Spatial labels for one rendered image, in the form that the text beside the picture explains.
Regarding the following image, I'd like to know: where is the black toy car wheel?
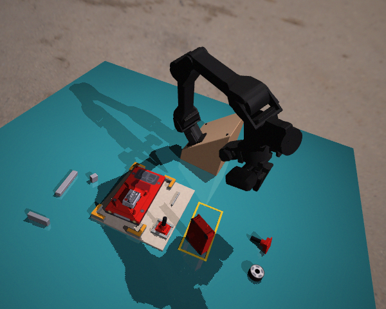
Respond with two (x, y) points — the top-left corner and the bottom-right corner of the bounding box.
(248, 265), (264, 281)

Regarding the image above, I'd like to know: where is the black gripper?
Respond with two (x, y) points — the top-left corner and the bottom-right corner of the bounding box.
(225, 138), (282, 192)

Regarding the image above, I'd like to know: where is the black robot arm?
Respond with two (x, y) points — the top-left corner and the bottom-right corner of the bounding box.
(170, 47), (302, 163)

